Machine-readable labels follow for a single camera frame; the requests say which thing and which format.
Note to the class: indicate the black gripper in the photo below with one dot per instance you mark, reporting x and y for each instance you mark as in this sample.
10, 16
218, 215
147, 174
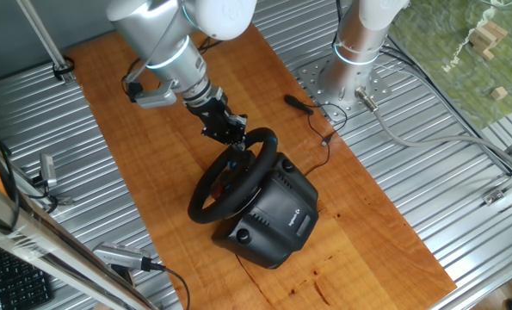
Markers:
210, 114

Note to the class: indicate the black leather steering wheel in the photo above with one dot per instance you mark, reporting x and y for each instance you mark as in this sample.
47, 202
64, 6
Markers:
234, 202

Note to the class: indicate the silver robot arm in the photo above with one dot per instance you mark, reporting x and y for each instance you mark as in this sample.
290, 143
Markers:
169, 47

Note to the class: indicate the black wheel base housing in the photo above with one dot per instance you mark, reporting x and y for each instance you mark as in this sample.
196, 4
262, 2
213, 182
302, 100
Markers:
281, 215

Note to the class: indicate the wooden board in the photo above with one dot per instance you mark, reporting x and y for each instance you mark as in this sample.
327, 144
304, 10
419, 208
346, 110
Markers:
152, 172

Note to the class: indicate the green mat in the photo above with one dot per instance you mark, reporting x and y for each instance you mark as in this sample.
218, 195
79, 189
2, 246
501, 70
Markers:
432, 86

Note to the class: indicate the thin metal pole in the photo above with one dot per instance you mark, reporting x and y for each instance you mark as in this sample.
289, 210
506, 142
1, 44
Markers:
40, 30

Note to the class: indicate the black keyboard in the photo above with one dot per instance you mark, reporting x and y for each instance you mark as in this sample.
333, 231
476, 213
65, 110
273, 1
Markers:
21, 284

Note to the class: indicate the light wooden block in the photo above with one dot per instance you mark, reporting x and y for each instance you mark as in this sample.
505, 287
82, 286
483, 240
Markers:
481, 47
499, 93
492, 30

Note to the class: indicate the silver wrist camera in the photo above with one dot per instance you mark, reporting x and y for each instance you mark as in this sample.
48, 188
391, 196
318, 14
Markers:
156, 98

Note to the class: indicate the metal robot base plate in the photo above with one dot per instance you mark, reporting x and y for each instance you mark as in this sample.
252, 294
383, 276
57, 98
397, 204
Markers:
311, 79

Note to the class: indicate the silver ribbed camera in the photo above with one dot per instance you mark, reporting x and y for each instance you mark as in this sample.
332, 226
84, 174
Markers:
118, 255

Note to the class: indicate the metal frame bar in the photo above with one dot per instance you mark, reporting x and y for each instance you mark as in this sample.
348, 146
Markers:
45, 249

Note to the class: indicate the small metal bracket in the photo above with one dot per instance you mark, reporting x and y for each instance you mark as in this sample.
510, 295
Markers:
493, 196

